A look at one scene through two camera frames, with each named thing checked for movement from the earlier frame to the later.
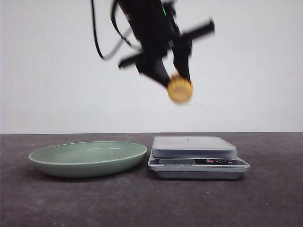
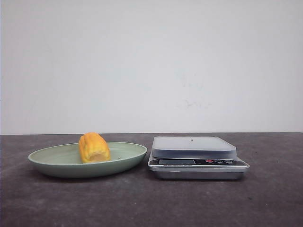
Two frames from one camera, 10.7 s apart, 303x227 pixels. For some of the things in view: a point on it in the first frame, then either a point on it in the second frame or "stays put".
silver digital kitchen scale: (196, 157) stays put
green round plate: (85, 159) stays put
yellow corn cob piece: (179, 90) -> (93, 148)
